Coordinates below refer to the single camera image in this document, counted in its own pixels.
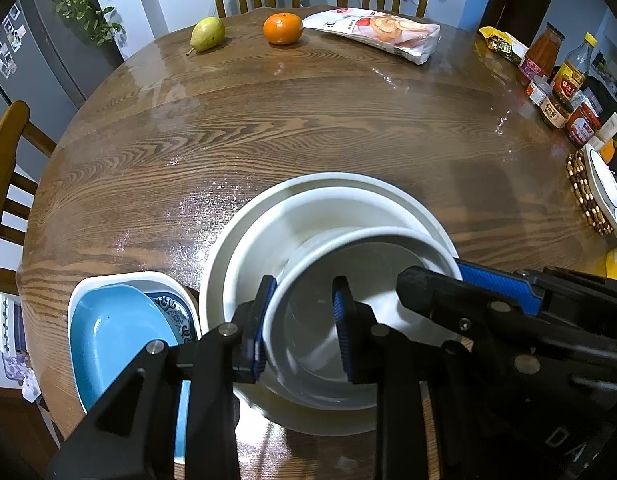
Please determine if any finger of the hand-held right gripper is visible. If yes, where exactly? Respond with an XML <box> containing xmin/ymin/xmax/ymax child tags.
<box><xmin>455</xmin><ymin>258</ymin><xmax>617</xmax><ymax>313</ymax></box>
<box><xmin>395</xmin><ymin>266</ymin><xmax>539</xmax><ymax>376</ymax></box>

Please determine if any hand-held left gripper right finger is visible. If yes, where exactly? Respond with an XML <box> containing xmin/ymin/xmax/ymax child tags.
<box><xmin>332</xmin><ymin>276</ymin><xmax>441</xmax><ymax>480</ymax></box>

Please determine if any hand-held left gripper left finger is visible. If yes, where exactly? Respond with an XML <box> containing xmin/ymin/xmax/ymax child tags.
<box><xmin>46</xmin><ymin>275</ymin><xmax>279</xmax><ymax>480</ymax></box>

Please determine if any small white bowl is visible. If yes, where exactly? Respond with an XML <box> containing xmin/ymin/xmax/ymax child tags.
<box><xmin>261</xmin><ymin>226</ymin><xmax>464</xmax><ymax>410</ymax></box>

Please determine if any white blue patterned plate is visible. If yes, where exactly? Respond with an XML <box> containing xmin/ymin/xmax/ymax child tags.
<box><xmin>67</xmin><ymin>271</ymin><xmax>202</xmax><ymax>466</ymax></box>

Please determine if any white ribbed bowl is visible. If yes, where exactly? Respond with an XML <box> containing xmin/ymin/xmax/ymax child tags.
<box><xmin>224</xmin><ymin>191</ymin><xmax>459</xmax><ymax>341</ymax></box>

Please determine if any wooden bead trivet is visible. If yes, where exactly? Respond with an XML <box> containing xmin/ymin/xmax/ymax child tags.
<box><xmin>567</xmin><ymin>150</ymin><xmax>616</xmax><ymax>236</ymax></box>

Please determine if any brown sauce jar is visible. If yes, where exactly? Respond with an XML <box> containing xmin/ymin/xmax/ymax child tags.
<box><xmin>539</xmin><ymin>94</ymin><xmax>574</xmax><ymax>130</ymax></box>

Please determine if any red chili sauce jar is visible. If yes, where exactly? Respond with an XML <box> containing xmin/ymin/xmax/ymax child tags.
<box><xmin>567</xmin><ymin>94</ymin><xmax>604</xmax><ymax>147</ymax></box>

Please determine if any white tube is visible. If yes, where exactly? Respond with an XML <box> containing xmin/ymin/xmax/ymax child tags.
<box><xmin>595</xmin><ymin>112</ymin><xmax>617</xmax><ymax>143</ymax></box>

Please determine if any small white lid jar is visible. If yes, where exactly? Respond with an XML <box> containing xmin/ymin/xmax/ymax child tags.
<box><xmin>527</xmin><ymin>76</ymin><xmax>554</xmax><ymax>108</ymax></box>

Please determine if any yellow cap sauce bottle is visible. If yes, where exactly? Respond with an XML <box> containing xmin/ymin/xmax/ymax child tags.
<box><xmin>552</xmin><ymin>32</ymin><xmax>600</xmax><ymax>106</ymax></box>

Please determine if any red sauce bottle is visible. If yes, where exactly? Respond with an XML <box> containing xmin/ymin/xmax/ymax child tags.
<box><xmin>517</xmin><ymin>22</ymin><xmax>565</xmax><ymax>88</ymax></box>

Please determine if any yellow snack packet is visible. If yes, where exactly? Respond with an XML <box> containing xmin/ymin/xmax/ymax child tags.
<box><xmin>477</xmin><ymin>26</ymin><xmax>530</xmax><ymax>66</ymax></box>

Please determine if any printed storage box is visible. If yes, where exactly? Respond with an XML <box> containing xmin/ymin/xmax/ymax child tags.
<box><xmin>0</xmin><ymin>290</ymin><xmax>39</xmax><ymax>401</ymax></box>

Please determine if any white pink snack bag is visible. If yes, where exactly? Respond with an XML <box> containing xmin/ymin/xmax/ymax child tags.
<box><xmin>302</xmin><ymin>7</ymin><xmax>441</xmax><ymax>66</ymax></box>

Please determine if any green pear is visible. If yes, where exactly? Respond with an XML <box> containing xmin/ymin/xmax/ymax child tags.
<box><xmin>187</xmin><ymin>16</ymin><xmax>226</xmax><ymax>56</ymax></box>

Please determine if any orange mandarin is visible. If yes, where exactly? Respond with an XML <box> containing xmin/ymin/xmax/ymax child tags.
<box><xmin>262</xmin><ymin>12</ymin><xmax>304</xmax><ymax>46</ymax></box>

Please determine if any grey refrigerator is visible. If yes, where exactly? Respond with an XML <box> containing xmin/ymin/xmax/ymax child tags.
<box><xmin>0</xmin><ymin>0</ymin><xmax>89</xmax><ymax>136</ymax></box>

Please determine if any green trailing plant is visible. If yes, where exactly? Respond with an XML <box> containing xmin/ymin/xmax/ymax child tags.
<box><xmin>38</xmin><ymin>0</ymin><xmax>126</xmax><ymax>48</ymax></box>

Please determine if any cluster of fridge photos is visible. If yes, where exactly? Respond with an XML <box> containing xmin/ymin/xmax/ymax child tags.
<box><xmin>0</xmin><ymin>2</ymin><xmax>26</xmax><ymax>78</ymax></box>

